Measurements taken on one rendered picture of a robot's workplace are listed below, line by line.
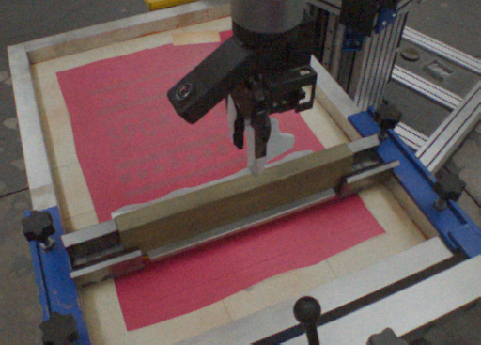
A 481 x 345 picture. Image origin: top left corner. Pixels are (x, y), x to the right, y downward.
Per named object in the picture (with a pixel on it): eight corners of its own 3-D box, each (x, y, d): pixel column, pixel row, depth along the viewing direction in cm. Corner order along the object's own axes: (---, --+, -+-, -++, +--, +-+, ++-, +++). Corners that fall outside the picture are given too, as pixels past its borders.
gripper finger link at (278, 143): (299, 176, 65) (300, 115, 59) (256, 191, 63) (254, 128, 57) (287, 163, 67) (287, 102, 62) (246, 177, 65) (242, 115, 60)
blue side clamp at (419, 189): (342, 139, 93) (348, 111, 88) (364, 132, 94) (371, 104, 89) (442, 270, 74) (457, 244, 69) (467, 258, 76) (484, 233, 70)
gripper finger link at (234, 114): (271, 140, 70) (283, 97, 62) (232, 152, 68) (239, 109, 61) (262, 122, 71) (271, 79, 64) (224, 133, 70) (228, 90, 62)
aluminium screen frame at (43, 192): (11, 60, 108) (7, 46, 105) (254, 3, 124) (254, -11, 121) (81, 421, 59) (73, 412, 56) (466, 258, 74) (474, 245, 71)
